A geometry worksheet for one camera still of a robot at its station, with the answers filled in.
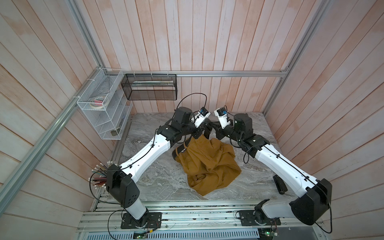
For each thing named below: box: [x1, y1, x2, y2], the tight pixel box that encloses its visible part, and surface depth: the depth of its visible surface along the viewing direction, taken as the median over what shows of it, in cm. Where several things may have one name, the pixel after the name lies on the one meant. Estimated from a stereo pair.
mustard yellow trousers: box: [174, 134, 242, 197], surface depth 83 cm
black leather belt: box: [172, 135, 192, 160], surface depth 81 cm
